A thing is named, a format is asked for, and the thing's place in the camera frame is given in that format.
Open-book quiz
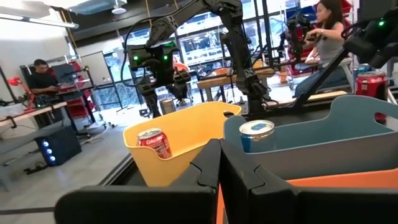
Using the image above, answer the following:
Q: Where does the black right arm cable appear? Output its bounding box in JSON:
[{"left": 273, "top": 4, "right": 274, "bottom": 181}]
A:
[{"left": 120, "top": 17, "right": 156, "bottom": 88}]

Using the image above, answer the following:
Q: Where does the red desk lamp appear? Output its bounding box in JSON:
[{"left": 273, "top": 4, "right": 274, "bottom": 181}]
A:
[{"left": 6, "top": 75, "right": 37, "bottom": 110}]

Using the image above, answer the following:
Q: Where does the blue silver Red Bull can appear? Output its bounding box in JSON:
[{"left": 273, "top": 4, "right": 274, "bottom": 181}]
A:
[
  {"left": 238, "top": 119, "right": 276, "bottom": 154},
  {"left": 352, "top": 63, "right": 376, "bottom": 78}
]

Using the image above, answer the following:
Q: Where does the computer tower with blue lights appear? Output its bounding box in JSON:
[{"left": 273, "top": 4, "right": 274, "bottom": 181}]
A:
[{"left": 34, "top": 125, "right": 83, "bottom": 167}]

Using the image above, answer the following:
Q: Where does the person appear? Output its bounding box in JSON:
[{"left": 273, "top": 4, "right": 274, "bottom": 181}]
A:
[
  {"left": 28, "top": 58, "right": 63, "bottom": 96},
  {"left": 294, "top": 0, "right": 354, "bottom": 98},
  {"left": 166, "top": 60, "right": 192, "bottom": 105}
]

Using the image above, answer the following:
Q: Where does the red Coca-Cola can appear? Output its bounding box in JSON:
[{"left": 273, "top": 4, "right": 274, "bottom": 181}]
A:
[
  {"left": 136, "top": 127, "right": 173, "bottom": 160},
  {"left": 354, "top": 71, "right": 389, "bottom": 123}
]

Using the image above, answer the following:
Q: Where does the red storage rack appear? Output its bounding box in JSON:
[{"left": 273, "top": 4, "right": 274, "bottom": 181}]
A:
[{"left": 51, "top": 60, "right": 94, "bottom": 121}]

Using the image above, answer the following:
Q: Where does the long ceiling light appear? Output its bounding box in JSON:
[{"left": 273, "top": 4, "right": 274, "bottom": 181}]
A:
[{"left": 0, "top": 12, "right": 80, "bottom": 29}]

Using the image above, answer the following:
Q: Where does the round ceiling lamp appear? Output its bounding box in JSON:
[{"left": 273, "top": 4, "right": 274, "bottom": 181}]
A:
[{"left": 111, "top": 0, "right": 127, "bottom": 15}]

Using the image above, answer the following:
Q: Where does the black table frame rail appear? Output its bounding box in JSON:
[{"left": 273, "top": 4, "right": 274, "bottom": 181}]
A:
[{"left": 98, "top": 151, "right": 141, "bottom": 187}]

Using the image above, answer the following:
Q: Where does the yellow plastic bin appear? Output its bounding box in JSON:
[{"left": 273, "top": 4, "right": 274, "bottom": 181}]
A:
[{"left": 123, "top": 101, "right": 243, "bottom": 187}]

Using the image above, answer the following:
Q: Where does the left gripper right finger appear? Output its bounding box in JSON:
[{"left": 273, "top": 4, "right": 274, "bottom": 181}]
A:
[{"left": 219, "top": 139, "right": 398, "bottom": 224}]

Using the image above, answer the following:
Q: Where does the orange plastic bin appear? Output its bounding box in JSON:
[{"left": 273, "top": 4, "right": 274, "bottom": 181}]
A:
[{"left": 216, "top": 167, "right": 398, "bottom": 224}]

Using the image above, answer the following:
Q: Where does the blue plastic bin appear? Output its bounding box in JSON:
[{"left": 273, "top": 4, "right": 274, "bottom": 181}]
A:
[{"left": 223, "top": 95, "right": 398, "bottom": 181}]

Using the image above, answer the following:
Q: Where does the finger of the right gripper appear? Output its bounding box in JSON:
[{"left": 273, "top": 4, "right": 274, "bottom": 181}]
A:
[
  {"left": 152, "top": 91, "right": 163, "bottom": 119},
  {"left": 143, "top": 91, "right": 154, "bottom": 118}
]

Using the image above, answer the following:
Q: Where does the black frame strut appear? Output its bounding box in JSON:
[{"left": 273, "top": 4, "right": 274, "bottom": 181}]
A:
[{"left": 292, "top": 46, "right": 351, "bottom": 110}]

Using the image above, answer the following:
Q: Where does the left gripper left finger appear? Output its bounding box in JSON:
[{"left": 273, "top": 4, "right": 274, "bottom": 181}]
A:
[{"left": 54, "top": 139, "right": 222, "bottom": 224}]

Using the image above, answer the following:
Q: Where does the grey whiteboard panel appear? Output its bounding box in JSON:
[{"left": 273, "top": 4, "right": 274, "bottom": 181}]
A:
[{"left": 79, "top": 51, "right": 114, "bottom": 88}]

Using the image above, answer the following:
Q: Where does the light wooden work table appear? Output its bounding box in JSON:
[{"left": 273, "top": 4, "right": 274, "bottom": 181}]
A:
[
  {"left": 0, "top": 101, "right": 68, "bottom": 128},
  {"left": 196, "top": 67, "right": 277, "bottom": 103}
]

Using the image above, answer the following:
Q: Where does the black device with green light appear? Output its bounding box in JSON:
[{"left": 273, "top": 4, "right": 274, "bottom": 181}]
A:
[{"left": 341, "top": 7, "right": 398, "bottom": 70}]

